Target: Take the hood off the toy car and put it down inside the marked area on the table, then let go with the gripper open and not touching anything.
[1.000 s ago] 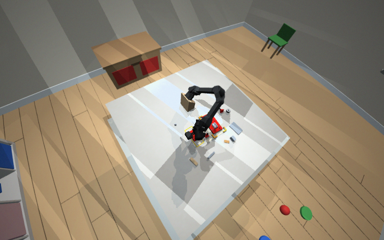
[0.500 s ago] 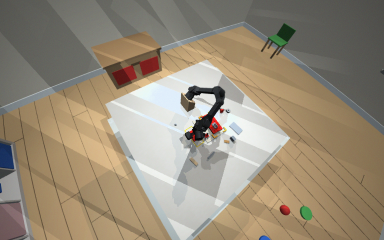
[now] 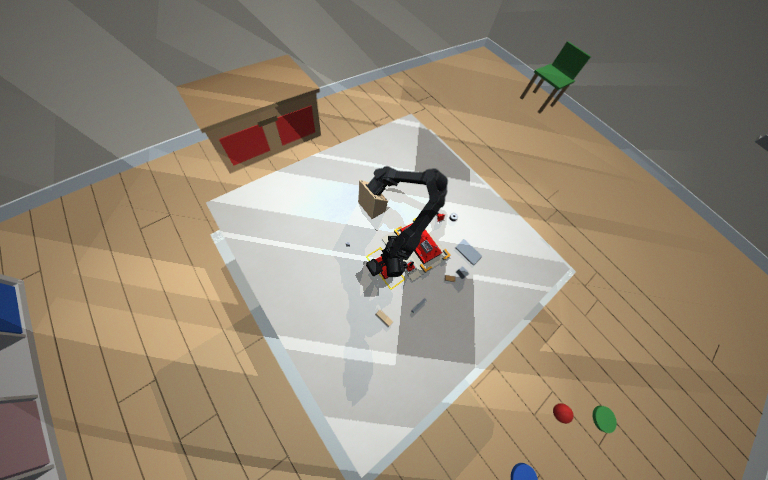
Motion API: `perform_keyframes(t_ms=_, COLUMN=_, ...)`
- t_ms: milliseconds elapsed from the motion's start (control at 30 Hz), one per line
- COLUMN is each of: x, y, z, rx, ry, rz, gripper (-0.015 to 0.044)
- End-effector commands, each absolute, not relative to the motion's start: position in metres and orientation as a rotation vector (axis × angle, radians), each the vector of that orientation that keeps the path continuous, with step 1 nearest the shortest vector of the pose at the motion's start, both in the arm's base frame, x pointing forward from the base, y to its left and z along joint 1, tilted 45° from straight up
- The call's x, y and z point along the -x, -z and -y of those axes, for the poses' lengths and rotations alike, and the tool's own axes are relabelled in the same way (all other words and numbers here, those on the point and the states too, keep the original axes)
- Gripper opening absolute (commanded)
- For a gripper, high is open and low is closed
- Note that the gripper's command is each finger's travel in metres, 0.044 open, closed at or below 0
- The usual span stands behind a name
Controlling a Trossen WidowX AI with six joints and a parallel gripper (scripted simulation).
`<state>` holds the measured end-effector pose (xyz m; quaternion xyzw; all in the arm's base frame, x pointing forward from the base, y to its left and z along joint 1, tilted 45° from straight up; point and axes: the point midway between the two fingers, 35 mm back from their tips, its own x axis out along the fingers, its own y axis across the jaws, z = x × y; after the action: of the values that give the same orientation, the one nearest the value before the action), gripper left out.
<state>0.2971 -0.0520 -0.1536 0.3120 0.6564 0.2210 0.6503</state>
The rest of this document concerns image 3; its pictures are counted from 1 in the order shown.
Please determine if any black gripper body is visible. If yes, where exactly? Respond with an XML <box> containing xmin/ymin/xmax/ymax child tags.
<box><xmin>366</xmin><ymin>249</ymin><xmax>387</xmax><ymax>276</ymax></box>

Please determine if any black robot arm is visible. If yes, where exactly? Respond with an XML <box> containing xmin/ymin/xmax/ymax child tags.
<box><xmin>365</xmin><ymin>166</ymin><xmax>448</xmax><ymax>277</ymax></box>

